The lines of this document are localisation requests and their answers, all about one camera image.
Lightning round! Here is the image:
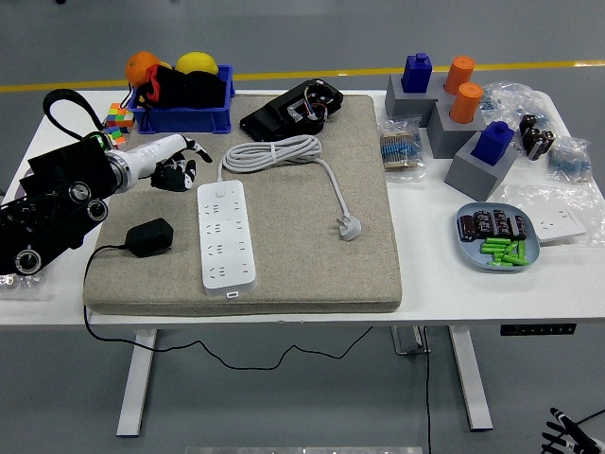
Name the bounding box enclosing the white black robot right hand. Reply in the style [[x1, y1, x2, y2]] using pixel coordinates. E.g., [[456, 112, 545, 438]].
[[541, 407, 604, 454]]

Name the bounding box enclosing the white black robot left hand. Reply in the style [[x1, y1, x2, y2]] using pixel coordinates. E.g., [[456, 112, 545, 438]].
[[120, 133, 214, 193]]

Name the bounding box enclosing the black plug with cord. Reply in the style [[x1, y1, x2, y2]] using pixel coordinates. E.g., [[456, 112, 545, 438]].
[[82, 217, 375, 371]]

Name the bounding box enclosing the white power strip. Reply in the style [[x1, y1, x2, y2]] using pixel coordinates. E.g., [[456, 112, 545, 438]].
[[196, 179, 259, 300]]

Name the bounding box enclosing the blue plastic bin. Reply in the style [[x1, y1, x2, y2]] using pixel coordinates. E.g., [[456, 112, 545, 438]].
[[127, 64, 236, 135]]

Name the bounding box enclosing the black pouch with red trim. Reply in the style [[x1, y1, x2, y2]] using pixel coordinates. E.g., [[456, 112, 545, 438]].
[[120, 64, 227, 113]]

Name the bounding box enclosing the orange fruit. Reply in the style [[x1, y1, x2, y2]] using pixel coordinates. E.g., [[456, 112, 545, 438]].
[[125, 50, 162, 88]]

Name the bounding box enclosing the black table control panel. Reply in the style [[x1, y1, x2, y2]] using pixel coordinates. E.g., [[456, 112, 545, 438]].
[[499, 323, 578, 337]]

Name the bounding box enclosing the yellow lemon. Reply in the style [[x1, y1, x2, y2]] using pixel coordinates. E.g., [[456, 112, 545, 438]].
[[175, 51, 220, 76]]

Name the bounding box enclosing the white table leg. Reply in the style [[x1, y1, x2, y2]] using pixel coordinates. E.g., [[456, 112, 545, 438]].
[[115, 328, 158, 437], [448, 324, 494, 431]]

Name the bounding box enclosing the purple plate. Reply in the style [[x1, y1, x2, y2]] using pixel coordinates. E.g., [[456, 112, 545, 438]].
[[12, 166, 37, 202]]

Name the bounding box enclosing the clear bag of screws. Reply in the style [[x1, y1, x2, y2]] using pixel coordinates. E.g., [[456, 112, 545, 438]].
[[0, 271, 53, 302]]

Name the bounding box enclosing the grey-brown fabric mat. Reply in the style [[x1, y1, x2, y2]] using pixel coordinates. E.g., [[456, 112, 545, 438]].
[[82, 94, 404, 317]]

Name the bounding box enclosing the blue-grey tray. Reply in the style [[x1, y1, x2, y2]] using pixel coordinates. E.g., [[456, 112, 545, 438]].
[[455, 201, 542, 272]]

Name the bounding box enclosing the clear bag of resistors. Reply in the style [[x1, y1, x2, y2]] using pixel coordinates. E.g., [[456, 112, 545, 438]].
[[379, 117, 428, 183]]

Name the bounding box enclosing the small bag of blue resistors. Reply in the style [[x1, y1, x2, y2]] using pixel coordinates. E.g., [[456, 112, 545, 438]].
[[546, 135, 594, 183]]

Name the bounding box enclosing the wide grey holder block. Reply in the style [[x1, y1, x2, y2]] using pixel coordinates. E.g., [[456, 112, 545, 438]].
[[384, 72, 450, 128]]

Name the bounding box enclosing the blue square peg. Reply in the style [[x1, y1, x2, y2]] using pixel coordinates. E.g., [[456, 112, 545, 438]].
[[401, 52, 434, 94], [472, 120, 515, 166]]

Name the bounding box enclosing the orange cylinder peg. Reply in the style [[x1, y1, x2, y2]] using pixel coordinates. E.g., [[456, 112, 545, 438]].
[[449, 82, 484, 125], [443, 56, 476, 96]]

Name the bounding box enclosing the large crumpled clear bag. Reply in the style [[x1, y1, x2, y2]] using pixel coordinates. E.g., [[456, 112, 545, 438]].
[[479, 80, 552, 138]]

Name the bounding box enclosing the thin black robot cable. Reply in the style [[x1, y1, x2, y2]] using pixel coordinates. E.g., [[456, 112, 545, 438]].
[[572, 409, 605, 426]]

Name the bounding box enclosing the grey power strip cord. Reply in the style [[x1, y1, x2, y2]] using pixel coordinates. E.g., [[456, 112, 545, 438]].
[[216, 134, 363, 242]]

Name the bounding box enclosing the black device with wires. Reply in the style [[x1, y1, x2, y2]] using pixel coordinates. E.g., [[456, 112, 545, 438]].
[[239, 78, 345, 142]]

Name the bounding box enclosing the black hanging cable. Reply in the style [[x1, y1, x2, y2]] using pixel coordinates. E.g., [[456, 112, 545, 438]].
[[422, 325, 434, 454]]

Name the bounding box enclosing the metal bracket under table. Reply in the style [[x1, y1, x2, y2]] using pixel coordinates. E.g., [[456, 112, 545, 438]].
[[390, 325, 432, 356]]

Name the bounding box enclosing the white wall socket panel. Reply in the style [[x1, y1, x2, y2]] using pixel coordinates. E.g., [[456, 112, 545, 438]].
[[527, 207, 587, 245]]

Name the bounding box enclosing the clear bag around wall socket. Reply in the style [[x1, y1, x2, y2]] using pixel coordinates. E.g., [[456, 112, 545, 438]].
[[500, 182, 605, 248]]

